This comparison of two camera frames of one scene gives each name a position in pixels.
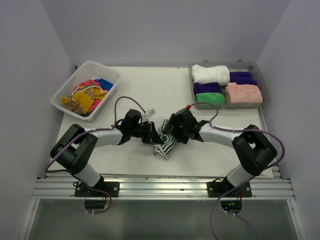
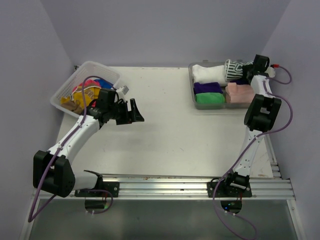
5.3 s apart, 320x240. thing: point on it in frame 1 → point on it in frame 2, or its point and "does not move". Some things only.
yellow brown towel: x=82 y=99 does not move
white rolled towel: x=215 y=73 does not move
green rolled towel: x=210 y=97 does not move
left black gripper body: x=145 y=131 → x=119 y=111
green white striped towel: x=169 y=141 → x=234 y=70
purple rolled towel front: x=207 y=87 does not move
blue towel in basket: x=105 y=85 does not move
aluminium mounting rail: x=163 y=186 does not move
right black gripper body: x=179 y=132 → x=246 y=69
